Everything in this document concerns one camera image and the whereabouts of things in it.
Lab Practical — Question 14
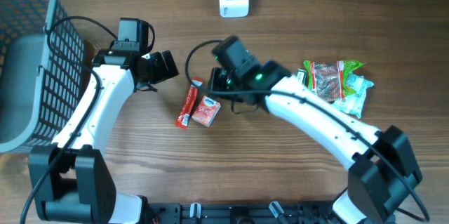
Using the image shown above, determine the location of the red snack sachet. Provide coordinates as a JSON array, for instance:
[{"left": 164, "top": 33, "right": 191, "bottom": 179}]
[{"left": 192, "top": 95, "right": 221, "bottom": 127}]

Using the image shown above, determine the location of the long red stick sachet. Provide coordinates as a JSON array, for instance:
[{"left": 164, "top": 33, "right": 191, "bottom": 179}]
[{"left": 175, "top": 84, "right": 198, "bottom": 129}]

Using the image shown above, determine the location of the green white gum pack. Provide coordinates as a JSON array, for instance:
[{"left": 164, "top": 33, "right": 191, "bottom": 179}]
[{"left": 296, "top": 69, "right": 307, "bottom": 85}]

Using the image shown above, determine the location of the green gummy candy bag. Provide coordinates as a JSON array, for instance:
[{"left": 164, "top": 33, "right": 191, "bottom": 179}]
[{"left": 303, "top": 60, "right": 363, "bottom": 102}]

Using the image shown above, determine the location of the teal tissue pack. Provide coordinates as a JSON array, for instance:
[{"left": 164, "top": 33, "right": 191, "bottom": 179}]
[{"left": 332, "top": 73, "right": 374, "bottom": 119}]

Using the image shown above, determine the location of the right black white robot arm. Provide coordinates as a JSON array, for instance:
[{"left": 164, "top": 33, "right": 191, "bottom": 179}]
[{"left": 210, "top": 36, "right": 422, "bottom": 223}]

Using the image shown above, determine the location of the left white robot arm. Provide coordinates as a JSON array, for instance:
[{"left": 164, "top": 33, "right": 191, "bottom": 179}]
[{"left": 20, "top": 18, "right": 179, "bottom": 223}]

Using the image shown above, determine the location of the grey plastic mesh basket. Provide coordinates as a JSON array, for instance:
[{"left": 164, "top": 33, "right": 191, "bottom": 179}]
[{"left": 1, "top": 0, "right": 86, "bottom": 152}]

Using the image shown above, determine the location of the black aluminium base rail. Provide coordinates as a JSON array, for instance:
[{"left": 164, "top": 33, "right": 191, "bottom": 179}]
[{"left": 141, "top": 202, "right": 342, "bottom": 224}]

